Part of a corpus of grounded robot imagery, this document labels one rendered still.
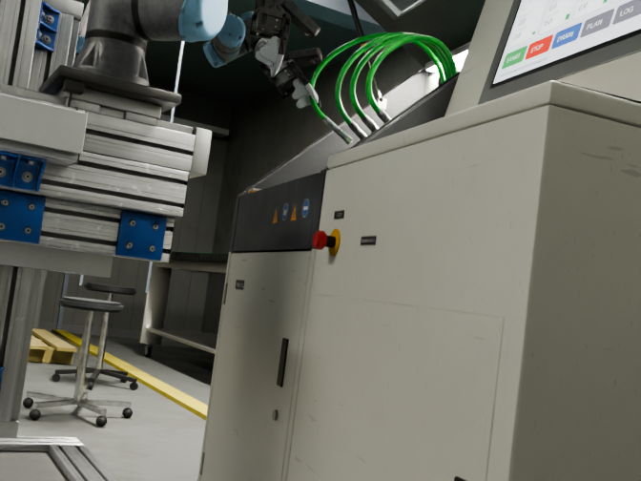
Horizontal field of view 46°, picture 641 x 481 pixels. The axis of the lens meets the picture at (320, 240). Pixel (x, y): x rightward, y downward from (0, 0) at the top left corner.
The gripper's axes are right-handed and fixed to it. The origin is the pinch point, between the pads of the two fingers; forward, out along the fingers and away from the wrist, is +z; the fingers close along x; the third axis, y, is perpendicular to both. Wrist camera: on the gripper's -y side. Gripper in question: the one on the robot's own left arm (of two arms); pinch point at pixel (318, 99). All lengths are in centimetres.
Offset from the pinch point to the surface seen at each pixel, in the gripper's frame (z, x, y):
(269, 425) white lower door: 69, 17, 53
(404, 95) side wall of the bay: -2.3, -30.9, -26.1
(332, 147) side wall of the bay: 2.0, -23.2, 2.2
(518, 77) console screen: 50, 50, -25
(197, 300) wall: -239, -599, 162
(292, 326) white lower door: 57, 26, 37
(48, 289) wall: -297, -493, 268
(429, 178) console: 66, 73, 4
